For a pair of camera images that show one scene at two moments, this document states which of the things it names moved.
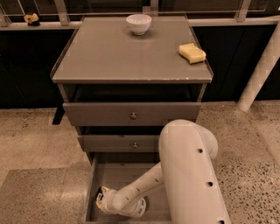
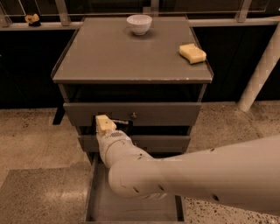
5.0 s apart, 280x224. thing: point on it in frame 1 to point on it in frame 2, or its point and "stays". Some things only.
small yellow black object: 31,20 stays
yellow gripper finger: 103,190 to 121,122
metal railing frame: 68,14 stays
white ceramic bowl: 139,24 stays
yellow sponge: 192,52 stays
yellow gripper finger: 100,205 to 104,123
